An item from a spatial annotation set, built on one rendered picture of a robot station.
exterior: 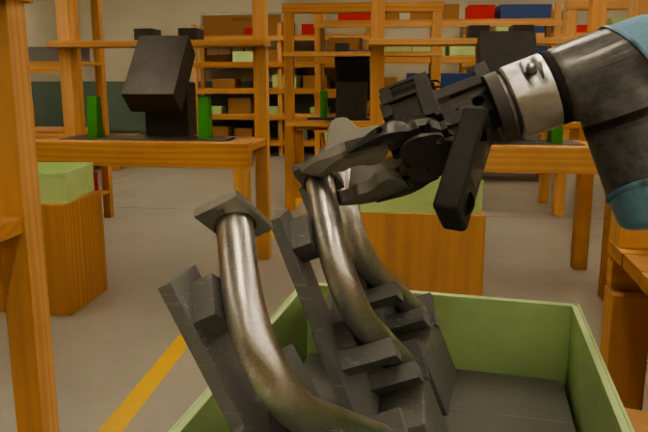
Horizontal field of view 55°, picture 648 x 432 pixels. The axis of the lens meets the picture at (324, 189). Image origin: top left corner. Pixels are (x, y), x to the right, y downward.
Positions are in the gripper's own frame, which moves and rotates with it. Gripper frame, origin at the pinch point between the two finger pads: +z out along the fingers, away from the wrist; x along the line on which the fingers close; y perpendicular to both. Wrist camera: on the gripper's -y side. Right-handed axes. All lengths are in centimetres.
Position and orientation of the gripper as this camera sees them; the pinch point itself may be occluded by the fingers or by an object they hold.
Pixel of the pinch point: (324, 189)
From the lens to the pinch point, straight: 63.9
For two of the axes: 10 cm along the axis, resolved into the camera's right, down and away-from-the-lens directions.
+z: -9.2, 3.3, 2.0
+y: -1.5, -7.8, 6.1
